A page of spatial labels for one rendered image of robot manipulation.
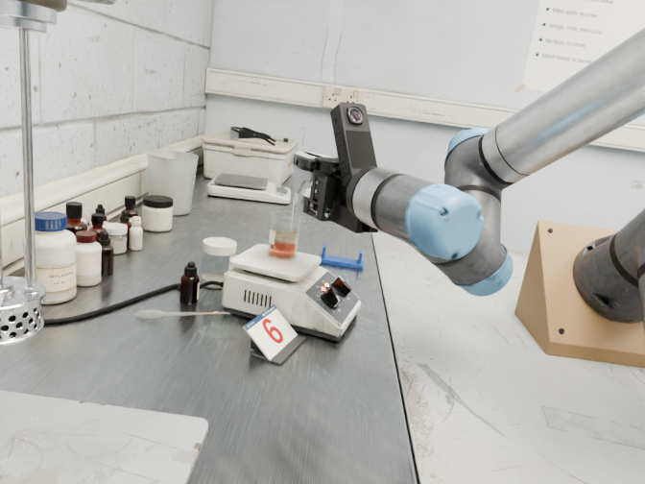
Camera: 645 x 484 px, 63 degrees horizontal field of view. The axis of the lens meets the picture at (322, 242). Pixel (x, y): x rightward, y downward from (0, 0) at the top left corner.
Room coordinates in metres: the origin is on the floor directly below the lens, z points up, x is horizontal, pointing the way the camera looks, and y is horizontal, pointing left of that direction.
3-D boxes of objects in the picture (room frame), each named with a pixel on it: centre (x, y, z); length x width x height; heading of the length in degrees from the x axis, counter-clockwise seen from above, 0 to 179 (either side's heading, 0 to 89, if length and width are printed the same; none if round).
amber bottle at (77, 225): (0.90, 0.45, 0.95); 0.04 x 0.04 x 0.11
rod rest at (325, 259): (1.09, -0.05, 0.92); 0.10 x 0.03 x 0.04; 86
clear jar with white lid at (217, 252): (0.88, 0.18, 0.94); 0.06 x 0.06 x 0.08
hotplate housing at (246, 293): (0.80, 0.04, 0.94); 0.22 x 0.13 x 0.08; 74
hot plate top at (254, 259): (0.81, 0.07, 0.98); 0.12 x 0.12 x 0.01; 74
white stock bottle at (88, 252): (0.81, 0.39, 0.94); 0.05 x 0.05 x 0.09
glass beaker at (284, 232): (0.83, 0.06, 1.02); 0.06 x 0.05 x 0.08; 157
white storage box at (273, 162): (2.00, 0.31, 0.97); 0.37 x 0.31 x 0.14; 178
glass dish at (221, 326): (0.70, 0.14, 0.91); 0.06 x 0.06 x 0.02
